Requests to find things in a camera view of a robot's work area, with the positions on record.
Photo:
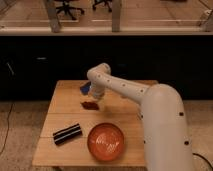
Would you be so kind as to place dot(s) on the blue sponge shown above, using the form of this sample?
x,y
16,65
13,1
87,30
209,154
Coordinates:
x,y
84,89

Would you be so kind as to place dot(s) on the wooden table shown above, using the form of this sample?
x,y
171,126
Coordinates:
x,y
65,110

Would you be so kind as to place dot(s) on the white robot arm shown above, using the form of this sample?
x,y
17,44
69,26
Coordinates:
x,y
166,140

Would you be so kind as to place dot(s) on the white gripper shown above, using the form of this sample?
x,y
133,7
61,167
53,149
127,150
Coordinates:
x,y
97,91

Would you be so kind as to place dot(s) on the orange red bowl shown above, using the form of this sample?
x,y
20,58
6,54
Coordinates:
x,y
106,142

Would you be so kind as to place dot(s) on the black office chair left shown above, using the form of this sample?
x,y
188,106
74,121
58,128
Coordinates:
x,y
66,8

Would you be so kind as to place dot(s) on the grey metal post middle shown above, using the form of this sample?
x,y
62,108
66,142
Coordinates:
x,y
116,11

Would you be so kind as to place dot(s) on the grey metal post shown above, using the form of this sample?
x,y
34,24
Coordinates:
x,y
116,11
52,15

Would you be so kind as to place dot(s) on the grey metal post left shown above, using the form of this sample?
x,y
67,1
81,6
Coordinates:
x,y
52,15

